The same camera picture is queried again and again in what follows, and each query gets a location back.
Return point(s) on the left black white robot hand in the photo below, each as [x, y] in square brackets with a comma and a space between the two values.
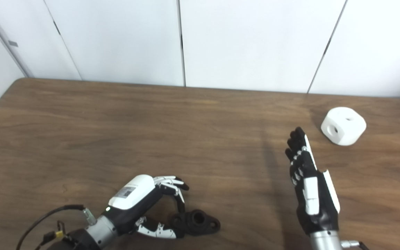
[134, 194]

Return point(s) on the round white plastic piece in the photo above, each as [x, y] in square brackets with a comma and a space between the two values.
[346, 130]

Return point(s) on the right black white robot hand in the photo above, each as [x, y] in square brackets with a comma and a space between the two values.
[319, 215]

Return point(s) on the black flanged holder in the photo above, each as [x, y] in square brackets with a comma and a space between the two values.
[205, 225]

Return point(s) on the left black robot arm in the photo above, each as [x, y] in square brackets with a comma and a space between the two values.
[99, 232]

